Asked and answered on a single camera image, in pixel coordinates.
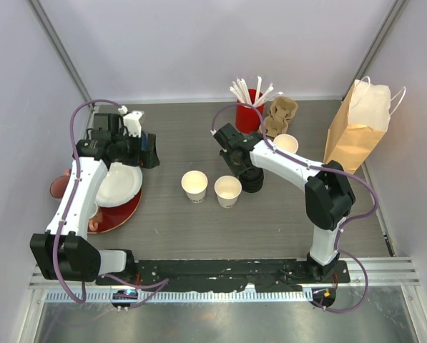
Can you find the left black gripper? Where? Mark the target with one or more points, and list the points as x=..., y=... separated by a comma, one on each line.
x=147, y=158

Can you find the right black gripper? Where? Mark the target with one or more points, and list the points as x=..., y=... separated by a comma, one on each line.
x=236, y=170

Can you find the stack of black cup lids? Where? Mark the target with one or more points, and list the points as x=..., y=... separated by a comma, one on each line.
x=252, y=180

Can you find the white paper cup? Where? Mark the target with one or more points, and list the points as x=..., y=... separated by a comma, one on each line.
x=227, y=189
x=194, y=183

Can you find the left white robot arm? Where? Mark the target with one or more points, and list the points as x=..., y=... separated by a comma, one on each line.
x=63, y=250

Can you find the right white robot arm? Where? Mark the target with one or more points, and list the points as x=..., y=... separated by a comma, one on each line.
x=328, y=194

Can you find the red straw holder cup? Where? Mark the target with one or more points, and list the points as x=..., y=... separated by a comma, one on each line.
x=246, y=119

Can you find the white paper plate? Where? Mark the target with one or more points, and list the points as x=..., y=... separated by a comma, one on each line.
x=121, y=184

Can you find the stack of white paper cups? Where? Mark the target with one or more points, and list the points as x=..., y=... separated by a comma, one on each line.
x=286, y=142

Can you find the brown cardboard cup carrier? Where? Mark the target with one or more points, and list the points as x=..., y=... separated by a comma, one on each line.
x=280, y=114

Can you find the white wrapped straws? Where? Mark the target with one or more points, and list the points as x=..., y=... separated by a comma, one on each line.
x=255, y=97

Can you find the red round plate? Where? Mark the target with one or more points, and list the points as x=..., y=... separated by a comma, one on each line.
x=111, y=218

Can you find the pink plastic cup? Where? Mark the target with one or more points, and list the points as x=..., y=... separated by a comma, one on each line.
x=59, y=185

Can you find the brown paper bag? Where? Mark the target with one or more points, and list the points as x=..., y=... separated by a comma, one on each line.
x=360, y=123

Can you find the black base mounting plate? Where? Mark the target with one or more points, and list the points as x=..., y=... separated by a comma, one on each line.
x=231, y=275

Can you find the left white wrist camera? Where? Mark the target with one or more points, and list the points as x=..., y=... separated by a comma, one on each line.
x=132, y=121

